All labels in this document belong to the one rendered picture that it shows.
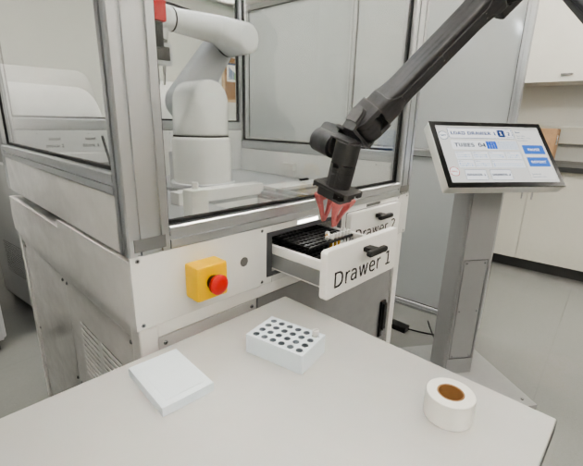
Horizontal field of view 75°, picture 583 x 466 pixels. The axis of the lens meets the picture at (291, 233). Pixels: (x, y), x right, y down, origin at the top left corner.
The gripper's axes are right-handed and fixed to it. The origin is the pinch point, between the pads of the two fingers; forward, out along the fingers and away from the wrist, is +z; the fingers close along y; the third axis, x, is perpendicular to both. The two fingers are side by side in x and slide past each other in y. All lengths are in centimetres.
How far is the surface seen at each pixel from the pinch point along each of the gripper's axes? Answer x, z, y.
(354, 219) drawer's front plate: -20.4, 6.7, 5.1
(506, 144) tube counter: -105, -13, -4
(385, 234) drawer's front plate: -9.9, 1.1, -10.4
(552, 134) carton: -313, -2, 18
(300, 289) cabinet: -0.2, 23.6, 3.9
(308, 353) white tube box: 26.8, 10.4, -20.9
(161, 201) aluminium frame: 38.3, -7.7, 10.1
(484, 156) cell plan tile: -93, -9, -1
